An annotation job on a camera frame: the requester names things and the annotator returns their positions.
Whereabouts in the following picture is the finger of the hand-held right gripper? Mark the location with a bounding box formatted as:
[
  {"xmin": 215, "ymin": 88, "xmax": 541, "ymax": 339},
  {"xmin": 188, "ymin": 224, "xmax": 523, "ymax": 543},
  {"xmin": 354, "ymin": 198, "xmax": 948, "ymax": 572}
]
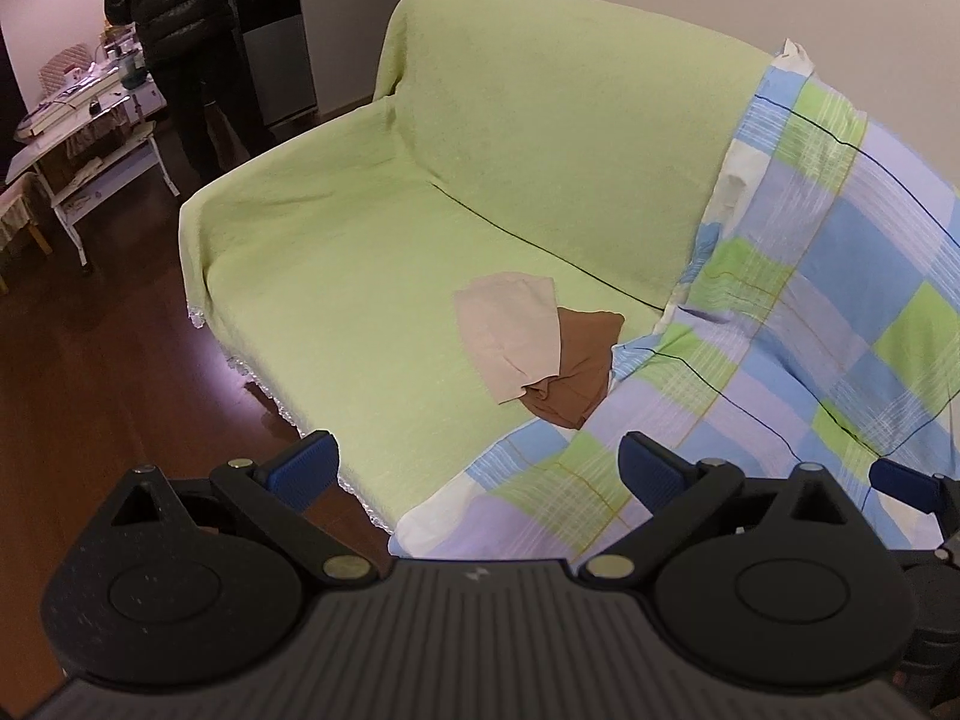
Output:
[{"xmin": 868, "ymin": 457, "xmax": 960, "ymax": 563}]

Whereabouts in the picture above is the wooden stool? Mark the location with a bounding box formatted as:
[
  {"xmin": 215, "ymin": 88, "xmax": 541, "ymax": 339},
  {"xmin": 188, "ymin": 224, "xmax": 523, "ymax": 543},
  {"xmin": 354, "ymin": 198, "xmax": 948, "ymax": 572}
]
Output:
[{"xmin": 0, "ymin": 172, "xmax": 53, "ymax": 295}]

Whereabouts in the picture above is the dark cabinet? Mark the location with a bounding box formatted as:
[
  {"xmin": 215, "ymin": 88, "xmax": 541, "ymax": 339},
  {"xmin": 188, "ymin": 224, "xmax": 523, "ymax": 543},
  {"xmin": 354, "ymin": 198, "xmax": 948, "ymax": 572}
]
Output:
[{"xmin": 231, "ymin": 0, "xmax": 320, "ymax": 130}]

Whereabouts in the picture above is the white chair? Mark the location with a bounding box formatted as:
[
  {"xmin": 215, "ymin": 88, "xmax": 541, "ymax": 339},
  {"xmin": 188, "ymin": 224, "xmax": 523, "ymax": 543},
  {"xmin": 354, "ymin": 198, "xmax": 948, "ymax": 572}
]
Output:
[{"xmin": 37, "ymin": 43, "xmax": 97, "ymax": 95}]

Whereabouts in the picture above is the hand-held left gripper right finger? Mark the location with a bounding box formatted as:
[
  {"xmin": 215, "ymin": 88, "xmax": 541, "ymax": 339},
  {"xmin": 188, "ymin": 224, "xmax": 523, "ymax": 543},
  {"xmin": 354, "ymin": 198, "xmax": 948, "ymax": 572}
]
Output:
[{"xmin": 579, "ymin": 431, "xmax": 856, "ymax": 584}]

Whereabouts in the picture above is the white metal shelf table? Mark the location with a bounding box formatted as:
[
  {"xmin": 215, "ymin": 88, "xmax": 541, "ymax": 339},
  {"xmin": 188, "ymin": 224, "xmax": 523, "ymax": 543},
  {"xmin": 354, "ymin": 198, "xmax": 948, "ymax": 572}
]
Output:
[{"xmin": 6, "ymin": 86, "xmax": 181, "ymax": 271}]

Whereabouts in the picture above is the brown cloth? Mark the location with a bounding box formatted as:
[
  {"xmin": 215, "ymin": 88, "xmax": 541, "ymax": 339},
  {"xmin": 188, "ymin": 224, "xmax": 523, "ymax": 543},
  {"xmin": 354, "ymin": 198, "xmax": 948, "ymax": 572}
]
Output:
[{"xmin": 521, "ymin": 306, "xmax": 626, "ymax": 430}]

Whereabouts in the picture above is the checked blue green blanket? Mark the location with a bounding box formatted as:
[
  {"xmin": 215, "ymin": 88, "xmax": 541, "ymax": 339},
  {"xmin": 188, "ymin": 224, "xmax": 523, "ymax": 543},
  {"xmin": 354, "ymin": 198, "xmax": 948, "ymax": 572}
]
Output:
[{"xmin": 386, "ymin": 37, "xmax": 960, "ymax": 560}]

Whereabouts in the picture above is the green covered sofa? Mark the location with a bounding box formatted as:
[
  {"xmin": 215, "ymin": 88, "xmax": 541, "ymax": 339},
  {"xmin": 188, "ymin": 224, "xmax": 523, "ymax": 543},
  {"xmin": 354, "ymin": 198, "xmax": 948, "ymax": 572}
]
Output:
[{"xmin": 178, "ymin": 0, "xmax": 960, "ymax": 541}]

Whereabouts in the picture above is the beige cloth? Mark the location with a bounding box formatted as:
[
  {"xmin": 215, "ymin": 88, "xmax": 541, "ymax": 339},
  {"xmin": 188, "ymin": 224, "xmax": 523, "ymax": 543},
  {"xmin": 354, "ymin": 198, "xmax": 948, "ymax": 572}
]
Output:
[{"xmin": 452, "ymin": 275, "xmax": 563, "ymax": 406}]

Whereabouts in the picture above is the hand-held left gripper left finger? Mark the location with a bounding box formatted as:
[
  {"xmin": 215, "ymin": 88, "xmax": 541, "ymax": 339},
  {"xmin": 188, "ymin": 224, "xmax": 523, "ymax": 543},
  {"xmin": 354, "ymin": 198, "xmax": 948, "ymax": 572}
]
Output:
[{"xmin": 111, "ymin": 431, "xmax": 380, "ymax": 584}]

